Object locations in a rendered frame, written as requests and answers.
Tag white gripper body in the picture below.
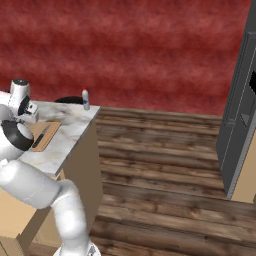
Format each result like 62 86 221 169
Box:
19 111 40 125

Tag wooden cutting board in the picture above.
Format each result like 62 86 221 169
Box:
27 121 62 153

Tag beige drawer front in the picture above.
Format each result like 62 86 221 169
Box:
0 187 44 240

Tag black round pan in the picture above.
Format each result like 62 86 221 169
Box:
54 95 84 105

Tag white bottle with red cap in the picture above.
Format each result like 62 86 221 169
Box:
81 86 91 111

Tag beige counter cabinet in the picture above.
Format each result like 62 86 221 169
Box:
0 112 105 256

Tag grey fridge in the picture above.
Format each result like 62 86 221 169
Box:
215 0 256 200

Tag beige tall cabinet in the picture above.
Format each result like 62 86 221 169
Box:
231 129 256 205

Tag black handled knife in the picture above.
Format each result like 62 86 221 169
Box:
31 124 52 149

